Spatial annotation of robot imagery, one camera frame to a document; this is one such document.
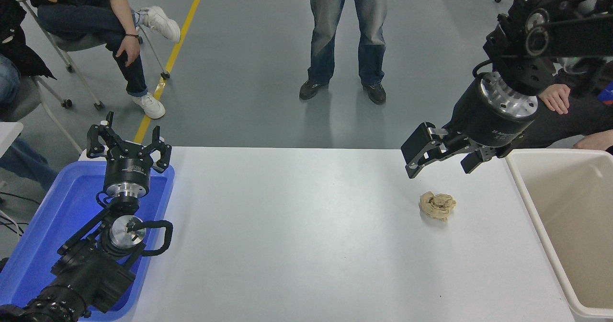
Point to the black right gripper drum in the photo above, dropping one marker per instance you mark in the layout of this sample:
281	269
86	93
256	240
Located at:
479	120

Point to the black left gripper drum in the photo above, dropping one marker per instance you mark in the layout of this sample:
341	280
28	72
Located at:
127	167

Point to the tan paper ball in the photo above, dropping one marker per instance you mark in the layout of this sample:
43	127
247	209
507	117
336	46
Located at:
437	206

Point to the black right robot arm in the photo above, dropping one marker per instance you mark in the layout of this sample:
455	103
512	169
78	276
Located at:
550	25

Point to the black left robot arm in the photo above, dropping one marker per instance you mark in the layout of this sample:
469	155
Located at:
91	274

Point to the person's right hand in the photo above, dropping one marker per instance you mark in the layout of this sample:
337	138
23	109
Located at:
555	97

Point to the person's hand with wristband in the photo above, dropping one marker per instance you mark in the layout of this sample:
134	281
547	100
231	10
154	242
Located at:
128	49

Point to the person's left hand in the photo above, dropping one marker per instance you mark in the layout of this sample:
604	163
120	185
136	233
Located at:
596	142

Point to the grey chair with white legs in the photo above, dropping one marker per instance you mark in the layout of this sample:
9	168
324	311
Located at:
72	44
24	99

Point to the small white side table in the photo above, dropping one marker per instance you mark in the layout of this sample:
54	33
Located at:
8	135

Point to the seated person beside bin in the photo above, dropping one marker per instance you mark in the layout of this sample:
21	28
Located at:
574	120

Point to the blue plastic tray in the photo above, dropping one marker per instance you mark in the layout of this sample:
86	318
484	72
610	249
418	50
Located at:
48	226

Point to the large pale bin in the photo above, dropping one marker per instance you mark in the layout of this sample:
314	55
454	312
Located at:
574	216

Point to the seated person at picture edge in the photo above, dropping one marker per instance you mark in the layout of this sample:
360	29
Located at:
19	49

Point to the seated person with white shoes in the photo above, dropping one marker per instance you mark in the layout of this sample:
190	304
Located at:
81	17

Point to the standing person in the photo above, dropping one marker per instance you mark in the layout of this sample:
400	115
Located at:
325	25

